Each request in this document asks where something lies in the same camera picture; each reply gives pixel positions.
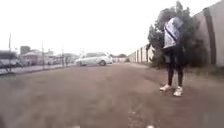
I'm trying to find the white car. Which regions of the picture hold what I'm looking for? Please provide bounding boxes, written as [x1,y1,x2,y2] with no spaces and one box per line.
[74,53,114,67]

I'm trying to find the brown dirt road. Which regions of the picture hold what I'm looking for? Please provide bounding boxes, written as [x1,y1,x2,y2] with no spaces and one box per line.
[0,62,224,128]

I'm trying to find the person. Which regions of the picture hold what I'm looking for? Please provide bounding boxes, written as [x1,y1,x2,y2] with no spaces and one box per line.
[158,9,186,98]

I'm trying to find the pole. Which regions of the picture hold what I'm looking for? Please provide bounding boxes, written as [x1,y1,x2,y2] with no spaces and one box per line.
[40,42,46,69]
[7,32,13,54]

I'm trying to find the low buildings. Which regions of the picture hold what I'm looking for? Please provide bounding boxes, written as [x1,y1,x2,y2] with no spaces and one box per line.
[18,45,81,67]

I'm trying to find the green tree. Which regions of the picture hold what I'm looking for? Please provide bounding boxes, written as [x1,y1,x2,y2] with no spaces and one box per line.
[146,0,210,70]

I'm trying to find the pale wall with dark pillars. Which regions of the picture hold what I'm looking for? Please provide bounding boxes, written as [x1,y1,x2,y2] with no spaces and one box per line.
[127,0,224,68]

